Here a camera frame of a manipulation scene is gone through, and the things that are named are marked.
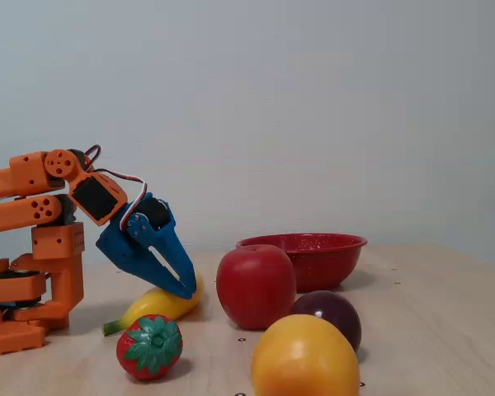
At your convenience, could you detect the red speckled bowl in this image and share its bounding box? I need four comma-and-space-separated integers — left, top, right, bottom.
235, 233, 369, 294

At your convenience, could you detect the orange toy citrus fruit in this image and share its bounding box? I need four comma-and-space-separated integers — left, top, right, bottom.
250, 313, 361, 396

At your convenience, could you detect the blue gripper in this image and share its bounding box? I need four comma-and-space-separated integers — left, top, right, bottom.
96, 191, 198, 300

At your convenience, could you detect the red toy apple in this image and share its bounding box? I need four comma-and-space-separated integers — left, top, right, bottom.
215, 243, 298, 331

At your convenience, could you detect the yellow toy banana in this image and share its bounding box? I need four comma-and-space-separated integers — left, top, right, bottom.
102, 272, 205, 337

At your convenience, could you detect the red toy strawberry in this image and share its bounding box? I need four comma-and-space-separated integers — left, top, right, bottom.
115, 313, 184, 381

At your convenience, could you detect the red white black servo cable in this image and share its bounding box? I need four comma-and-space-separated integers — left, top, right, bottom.
83, 144, 149, 232

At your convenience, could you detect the dark purple toy plum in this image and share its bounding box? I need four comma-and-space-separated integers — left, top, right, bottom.
291, 290, 363, 354

